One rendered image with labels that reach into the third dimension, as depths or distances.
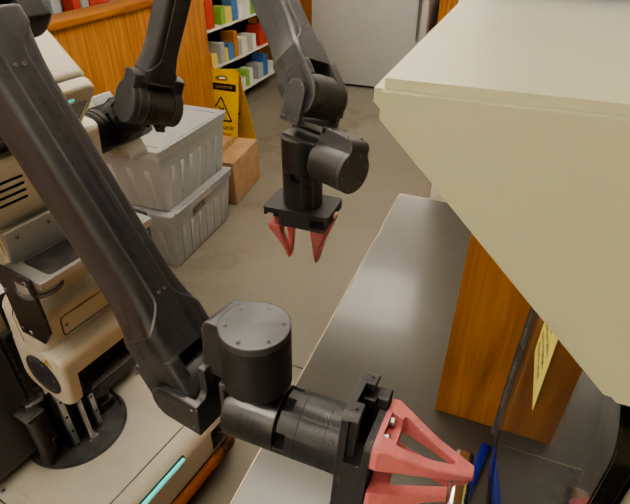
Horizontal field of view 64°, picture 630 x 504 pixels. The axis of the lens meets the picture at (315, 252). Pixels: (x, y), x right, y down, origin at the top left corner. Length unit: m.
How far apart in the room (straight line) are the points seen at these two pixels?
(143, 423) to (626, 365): 1.55
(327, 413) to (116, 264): 0.21
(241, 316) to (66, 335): 0.80
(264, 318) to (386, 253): 0.70
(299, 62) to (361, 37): 4.66
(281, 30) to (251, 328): 0.45
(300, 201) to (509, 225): 0.57
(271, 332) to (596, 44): 0.28
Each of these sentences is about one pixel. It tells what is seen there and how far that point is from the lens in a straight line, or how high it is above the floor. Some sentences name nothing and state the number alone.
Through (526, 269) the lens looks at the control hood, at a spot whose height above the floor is 1.46.
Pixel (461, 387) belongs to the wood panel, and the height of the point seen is 1.00.
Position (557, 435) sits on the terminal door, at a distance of 0.34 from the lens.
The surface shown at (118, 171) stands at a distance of 2.58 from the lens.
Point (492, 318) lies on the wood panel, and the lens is 0.66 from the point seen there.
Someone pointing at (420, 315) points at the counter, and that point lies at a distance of 0.94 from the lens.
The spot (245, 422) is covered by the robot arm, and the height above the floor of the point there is 1.20.
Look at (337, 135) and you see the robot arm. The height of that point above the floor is 1.31.
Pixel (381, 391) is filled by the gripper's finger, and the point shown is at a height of 1.22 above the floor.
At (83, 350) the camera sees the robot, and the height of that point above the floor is 0.79.
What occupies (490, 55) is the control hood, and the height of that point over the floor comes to 1.51.
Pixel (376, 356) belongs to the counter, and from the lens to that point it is 0.85.
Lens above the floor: 1.55
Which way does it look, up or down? 35 degrees down
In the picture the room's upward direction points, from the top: straight up
